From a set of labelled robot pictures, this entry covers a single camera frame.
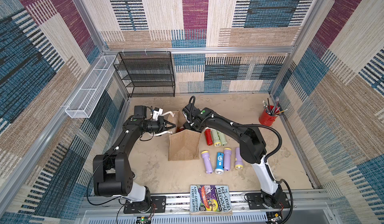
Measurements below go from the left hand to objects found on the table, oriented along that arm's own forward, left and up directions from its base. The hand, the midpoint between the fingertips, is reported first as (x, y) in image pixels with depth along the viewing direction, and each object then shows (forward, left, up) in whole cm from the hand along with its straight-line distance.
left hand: (175, 126), depth 81 cm
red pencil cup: (+12, -57, -10) cm, 59 cm away
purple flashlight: (-12, -29, -15) cm, 35 cm away
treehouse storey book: (-32, -18, -16) cm, 40 cm away
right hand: (+5, -9, -11) cm, 15 cm away
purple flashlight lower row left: (-10, -16, -15) cm, 25 cm away
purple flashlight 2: (-16, -34, -15) cm, 41 cm away
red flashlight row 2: (-2, -3, -2) cm, 4 cm away
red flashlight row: (+2, -19, -16) cm, 25 cm away
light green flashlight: (-1, -24, -15) cm, 28 cm away
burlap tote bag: (-7, -5, -8) cm, 12 cm away
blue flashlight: (-18, -23, -15) cm, 33 cm away
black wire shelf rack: (+44, +23, +1) cm, 50 cm away
